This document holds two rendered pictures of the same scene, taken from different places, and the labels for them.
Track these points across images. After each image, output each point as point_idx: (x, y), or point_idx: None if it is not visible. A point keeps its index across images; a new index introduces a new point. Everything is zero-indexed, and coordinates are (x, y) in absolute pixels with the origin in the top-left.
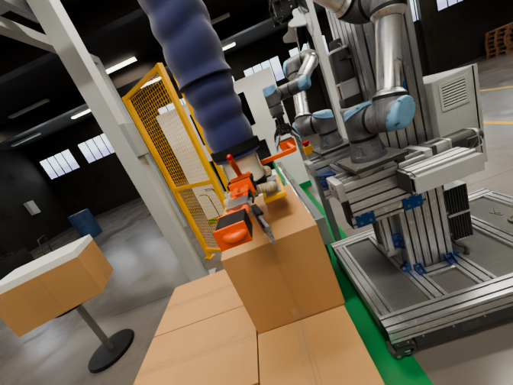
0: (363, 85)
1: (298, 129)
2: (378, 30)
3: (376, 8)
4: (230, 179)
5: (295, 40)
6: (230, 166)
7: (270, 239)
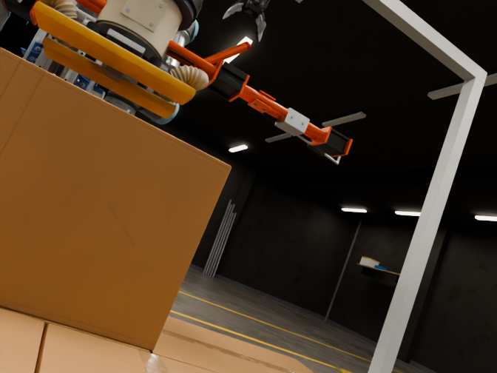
0: None
1: None
2: (179, 42)
3: (186, 29)
4: (223, 60)
5: (229, 12)
6: (178, 20)
7: (336, 161)
